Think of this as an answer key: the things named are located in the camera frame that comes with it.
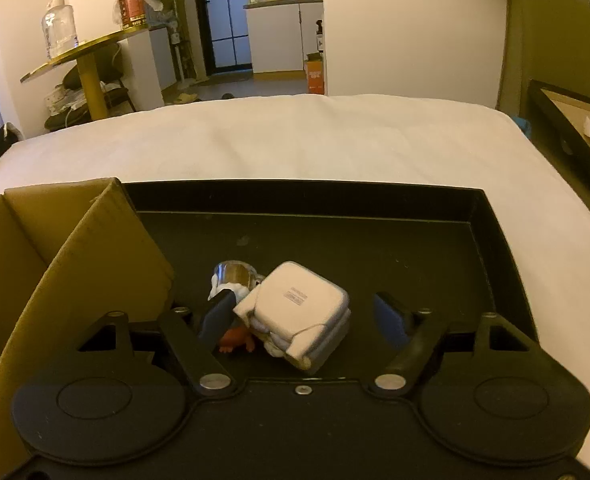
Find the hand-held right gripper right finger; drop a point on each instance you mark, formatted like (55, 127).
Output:
(390, 320)

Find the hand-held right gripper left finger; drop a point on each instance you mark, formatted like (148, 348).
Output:
(215, 320)

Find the small dome-headed toy figurine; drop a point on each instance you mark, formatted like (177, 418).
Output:
(232, 272)

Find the black tray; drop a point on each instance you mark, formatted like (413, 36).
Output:
(375, 250)

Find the white square charger case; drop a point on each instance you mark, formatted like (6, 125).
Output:
(295, 305)

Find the cardboard box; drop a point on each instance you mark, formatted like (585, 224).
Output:
(100, 260)

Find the white bed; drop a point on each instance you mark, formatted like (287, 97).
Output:
(300, 135)

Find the small blue bag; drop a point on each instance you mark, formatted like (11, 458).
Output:
(523, 126)

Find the dark chair with clutter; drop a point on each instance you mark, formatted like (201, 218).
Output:
(115, 95)

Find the orange carton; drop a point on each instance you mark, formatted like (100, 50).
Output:
(315, 75)

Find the flat black-framed box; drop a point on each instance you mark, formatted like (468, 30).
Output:
(560, 120)

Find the black bottle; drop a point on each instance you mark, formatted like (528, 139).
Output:
(319, 37)

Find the white kitchen cabinet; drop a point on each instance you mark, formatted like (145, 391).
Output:
(280, 35)

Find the round yellow-legged table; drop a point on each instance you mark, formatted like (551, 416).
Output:
(90, 45)

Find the glass panel door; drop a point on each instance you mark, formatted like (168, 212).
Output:
(225, 15)

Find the red canister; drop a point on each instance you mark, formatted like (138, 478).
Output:
(132, 10)

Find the large leaning cardboard sheet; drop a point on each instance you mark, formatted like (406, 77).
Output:
(550, 35)

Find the clear water jug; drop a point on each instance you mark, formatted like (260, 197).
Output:
(60, 30)

